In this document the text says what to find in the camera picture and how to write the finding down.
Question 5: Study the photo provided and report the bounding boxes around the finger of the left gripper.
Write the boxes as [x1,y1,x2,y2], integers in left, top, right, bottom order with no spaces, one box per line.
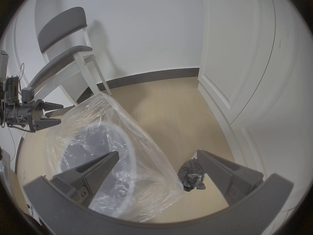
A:
[43,101,65,111]
[36,117,62,132]

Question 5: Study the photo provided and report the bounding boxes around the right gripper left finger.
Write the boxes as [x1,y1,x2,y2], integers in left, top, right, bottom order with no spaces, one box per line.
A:
[50,151,120,209]

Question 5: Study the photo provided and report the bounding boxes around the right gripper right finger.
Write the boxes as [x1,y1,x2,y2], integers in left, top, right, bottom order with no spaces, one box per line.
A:
[196,149,265,208]

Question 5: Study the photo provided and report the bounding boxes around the black plastic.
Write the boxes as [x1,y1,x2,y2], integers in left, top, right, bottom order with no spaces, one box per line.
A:
[177,158,206,192]

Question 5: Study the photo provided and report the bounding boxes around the clear plastic bag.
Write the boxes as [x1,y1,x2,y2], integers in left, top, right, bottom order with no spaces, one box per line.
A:
[44,92,184,223]

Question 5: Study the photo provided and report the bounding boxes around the white trash bin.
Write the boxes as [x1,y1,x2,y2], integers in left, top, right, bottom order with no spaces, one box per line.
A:
[60,122,138,213]

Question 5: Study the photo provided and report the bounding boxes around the grey white chair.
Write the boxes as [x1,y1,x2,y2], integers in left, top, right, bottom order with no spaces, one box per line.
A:
[26,7,113,118]

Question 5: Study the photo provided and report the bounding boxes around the white wardrobe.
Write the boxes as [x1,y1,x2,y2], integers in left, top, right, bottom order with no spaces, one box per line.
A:
[198,0,313,212]

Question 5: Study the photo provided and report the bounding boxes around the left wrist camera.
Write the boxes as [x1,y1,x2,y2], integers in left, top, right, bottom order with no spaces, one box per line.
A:
[21,87,35,105]

